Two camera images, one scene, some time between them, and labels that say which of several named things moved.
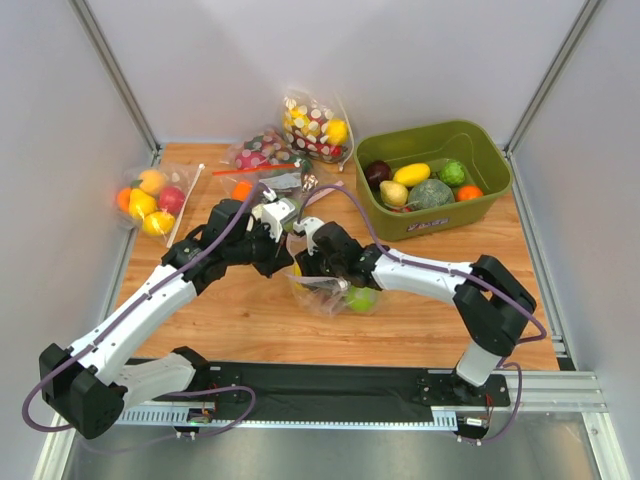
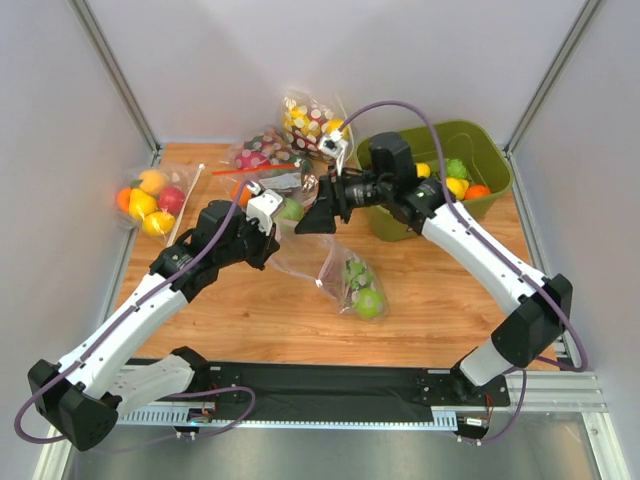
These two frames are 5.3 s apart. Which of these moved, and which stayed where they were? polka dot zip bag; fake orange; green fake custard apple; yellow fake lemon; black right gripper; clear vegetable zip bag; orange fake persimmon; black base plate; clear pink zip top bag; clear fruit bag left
Moved: clear pink zip top bag; yellow fake lemon; black right gripper; fake orange
Stayed: black base plate; polka dot zip bag; clear fruit bag left; orange fake persimmon; green fake custard apple; clear vegetable zip bag
